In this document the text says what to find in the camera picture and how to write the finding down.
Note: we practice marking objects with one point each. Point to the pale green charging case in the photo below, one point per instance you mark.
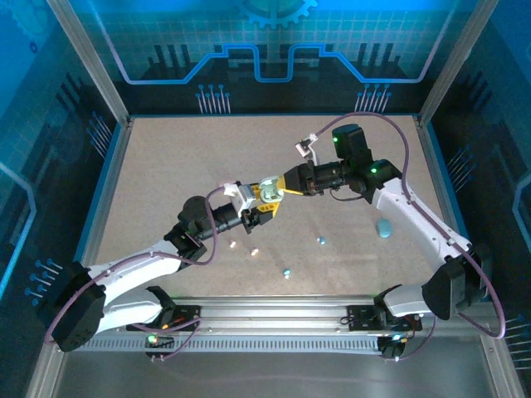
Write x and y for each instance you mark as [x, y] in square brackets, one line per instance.
[274, 195]

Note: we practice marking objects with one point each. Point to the blue charging case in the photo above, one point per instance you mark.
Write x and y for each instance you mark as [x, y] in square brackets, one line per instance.
[384, 229]

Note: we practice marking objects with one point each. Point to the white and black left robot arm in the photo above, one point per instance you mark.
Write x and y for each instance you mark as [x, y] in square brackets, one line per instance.
[132, 265]

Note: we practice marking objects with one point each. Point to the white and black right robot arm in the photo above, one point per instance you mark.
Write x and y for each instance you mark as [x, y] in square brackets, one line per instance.
[415, 215]

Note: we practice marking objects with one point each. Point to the black controller box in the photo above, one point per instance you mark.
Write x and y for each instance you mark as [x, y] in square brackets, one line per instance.
[166, 343]

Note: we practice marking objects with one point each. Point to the aluminium side rail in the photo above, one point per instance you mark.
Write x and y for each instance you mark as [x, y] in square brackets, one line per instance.
[431, 157]
[104, 199]

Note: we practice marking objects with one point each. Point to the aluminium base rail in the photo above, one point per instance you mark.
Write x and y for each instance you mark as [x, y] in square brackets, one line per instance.
[269, 315]

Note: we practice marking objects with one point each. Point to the aluminium frame post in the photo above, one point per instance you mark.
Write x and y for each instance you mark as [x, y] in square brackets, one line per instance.
[456, 62]
[92, 62]

